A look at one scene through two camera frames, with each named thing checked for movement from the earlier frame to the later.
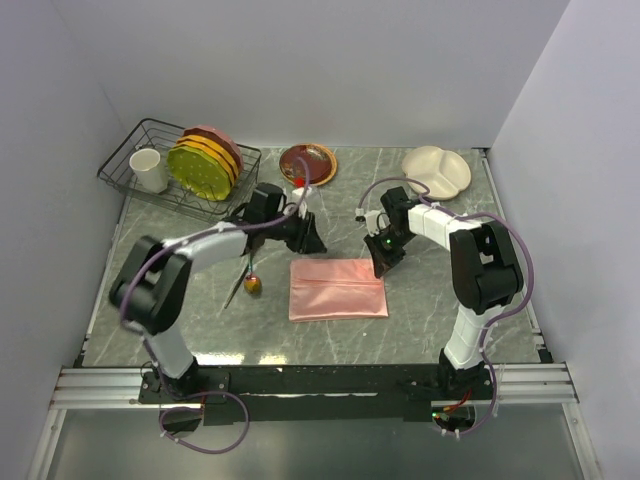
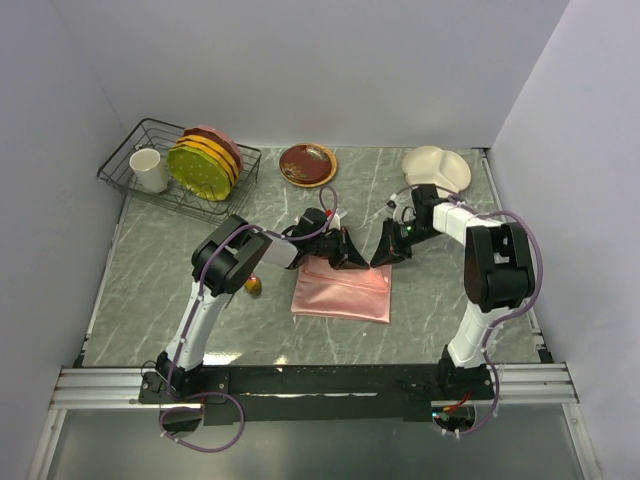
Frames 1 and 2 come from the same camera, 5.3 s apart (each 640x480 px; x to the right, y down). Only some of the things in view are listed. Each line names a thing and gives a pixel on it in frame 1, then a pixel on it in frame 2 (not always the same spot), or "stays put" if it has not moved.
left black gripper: (308, 240) → (347, 256)
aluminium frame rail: (82, 389) stays put
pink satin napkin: (335, 288) stays put
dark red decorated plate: (322, 163) stays put
